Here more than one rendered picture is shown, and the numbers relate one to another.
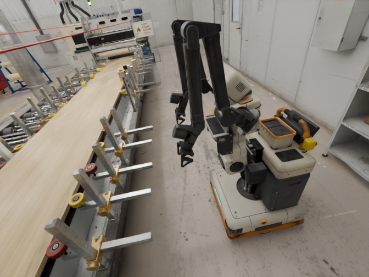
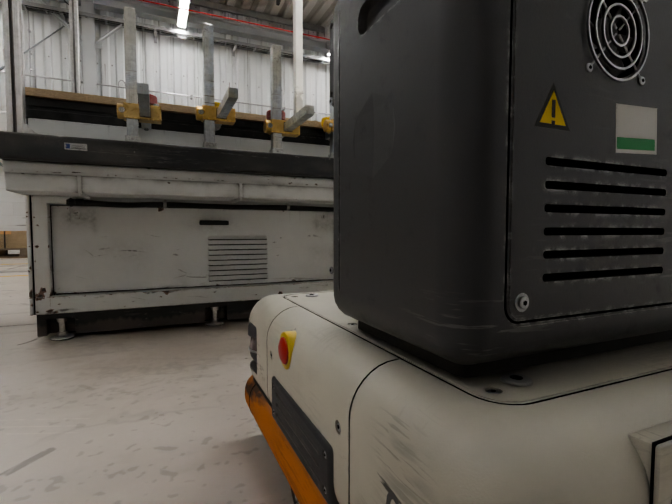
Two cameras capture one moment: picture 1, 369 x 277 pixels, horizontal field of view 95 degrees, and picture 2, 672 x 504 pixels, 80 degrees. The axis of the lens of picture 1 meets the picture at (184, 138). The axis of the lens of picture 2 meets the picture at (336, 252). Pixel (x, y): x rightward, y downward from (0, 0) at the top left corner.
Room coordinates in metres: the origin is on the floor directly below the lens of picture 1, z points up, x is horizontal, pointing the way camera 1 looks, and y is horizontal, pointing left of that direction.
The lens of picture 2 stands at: (0.47, -1.02, 0.40)
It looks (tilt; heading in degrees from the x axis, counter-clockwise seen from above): 3 degrees down; 68
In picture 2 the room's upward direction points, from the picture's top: straight up
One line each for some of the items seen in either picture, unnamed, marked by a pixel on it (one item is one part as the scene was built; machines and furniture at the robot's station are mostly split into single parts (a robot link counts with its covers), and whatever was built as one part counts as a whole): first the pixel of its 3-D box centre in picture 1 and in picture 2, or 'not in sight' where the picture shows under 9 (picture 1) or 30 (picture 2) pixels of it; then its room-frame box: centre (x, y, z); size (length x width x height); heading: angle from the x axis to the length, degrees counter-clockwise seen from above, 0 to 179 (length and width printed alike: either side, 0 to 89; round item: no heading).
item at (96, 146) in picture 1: (110, 170); (276, 108); (0.86, 0.54, 0.88); 0.04 x 0.04 x 0.48; 2
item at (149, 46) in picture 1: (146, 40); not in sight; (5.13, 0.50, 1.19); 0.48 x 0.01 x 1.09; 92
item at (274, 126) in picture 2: (115, 174); (281, 128); (0.88, 0.54, 0.81); 0.14 x 0.06 x 0.05; 2
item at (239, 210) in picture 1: (251, 194); (484, 386); (0.92, -0.53, 0.16); 0.67 x 0.64 x 0.25; 92
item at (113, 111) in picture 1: (122, 131); not in sight; (1.36, 0.55, 0.87); 0.04 x 0.04 x 0.48; 2
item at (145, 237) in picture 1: (108, 246); (145, 110); (0.40, 0.47, 0.80); 0.43 x 0.03 x 0.04; 92
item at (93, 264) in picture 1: (96, 252); (139, 113); (0.38, 0.52, 0.80); 0.14 x 0.06 x 0.05; 2
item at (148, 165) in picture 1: (123, 171); (290, 125); (0.90, 0.48, 0.80); 0.43 x 0.03 x 0.04; 92
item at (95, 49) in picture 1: (124, 53); not in sight; (5.48, 1.23, 0.95); 1.65 x 0.70 x 1.90; 92
